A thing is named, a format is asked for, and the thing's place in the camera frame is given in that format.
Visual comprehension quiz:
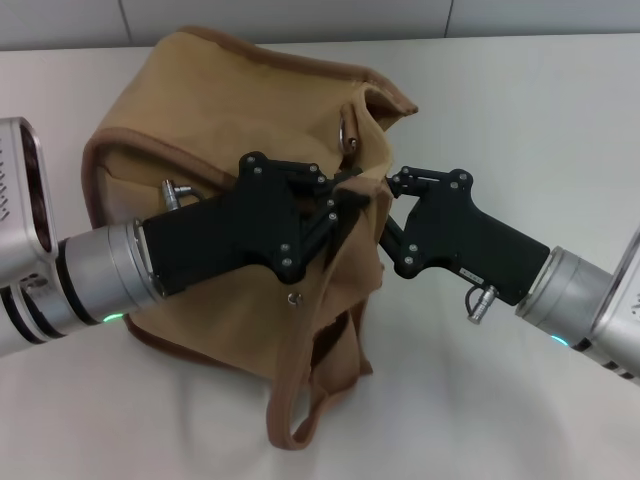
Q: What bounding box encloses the gripper cable connector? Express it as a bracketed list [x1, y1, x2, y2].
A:
[159, 180, 202, 209]
[464, 279, 502, 324]

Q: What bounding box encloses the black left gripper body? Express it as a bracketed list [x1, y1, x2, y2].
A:
[141, 150, 322, 297]

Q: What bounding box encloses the right gripper cable connector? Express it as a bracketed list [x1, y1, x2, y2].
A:
[464, 279, 502, 324]

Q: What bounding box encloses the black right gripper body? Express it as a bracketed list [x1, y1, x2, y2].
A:
[393, 170, 552, 307]

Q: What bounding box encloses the khaki canvas food bag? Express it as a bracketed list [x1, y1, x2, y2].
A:
[81, 25, 419, 448]

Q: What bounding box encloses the left gripper cable connector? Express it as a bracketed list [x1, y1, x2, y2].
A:
[159, 180, 202, 209]

